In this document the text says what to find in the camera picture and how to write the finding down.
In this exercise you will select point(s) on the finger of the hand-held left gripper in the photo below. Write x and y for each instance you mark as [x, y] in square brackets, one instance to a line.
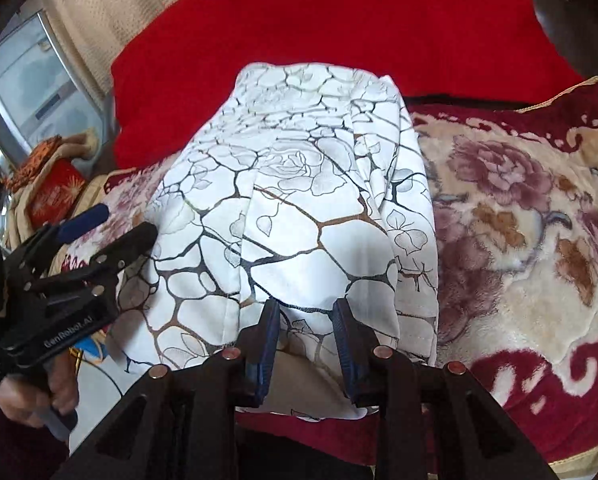
[86, 220]
[129, 245]

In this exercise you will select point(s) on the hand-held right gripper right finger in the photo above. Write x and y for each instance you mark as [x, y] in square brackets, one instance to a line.
[349, 360]

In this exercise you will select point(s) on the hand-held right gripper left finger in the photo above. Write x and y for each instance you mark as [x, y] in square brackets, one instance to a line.
[264, 360]

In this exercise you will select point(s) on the white cracked-pattern coat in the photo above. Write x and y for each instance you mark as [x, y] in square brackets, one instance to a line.
[289, 185]

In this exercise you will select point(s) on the person's left hand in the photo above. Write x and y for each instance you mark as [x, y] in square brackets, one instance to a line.
[21, 400]

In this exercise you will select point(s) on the red gift box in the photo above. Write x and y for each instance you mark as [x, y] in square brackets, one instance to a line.
[56, 192]

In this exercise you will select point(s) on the blue bag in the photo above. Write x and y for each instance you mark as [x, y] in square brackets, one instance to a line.
[94, 349]

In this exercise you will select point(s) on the beige fur-trimmed jacket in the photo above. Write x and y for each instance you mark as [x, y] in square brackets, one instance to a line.
[86, 142]

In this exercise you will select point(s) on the orange patterned folded cloth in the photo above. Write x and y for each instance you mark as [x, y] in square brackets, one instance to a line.
[34, 162]

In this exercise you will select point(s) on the silver floral refrigerator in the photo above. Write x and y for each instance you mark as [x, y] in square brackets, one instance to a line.
[34, 90]

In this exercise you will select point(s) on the beige dotted curtain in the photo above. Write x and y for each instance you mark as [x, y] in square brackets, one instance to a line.
[94, 25]

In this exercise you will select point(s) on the floral red beige blanket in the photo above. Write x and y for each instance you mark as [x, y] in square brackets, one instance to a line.
[529, 260]

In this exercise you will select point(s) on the plain red sofa cover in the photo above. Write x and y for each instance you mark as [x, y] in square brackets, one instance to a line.
[329, 25]

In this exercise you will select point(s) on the brown sofa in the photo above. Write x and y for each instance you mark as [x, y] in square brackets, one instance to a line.
[569, 10]

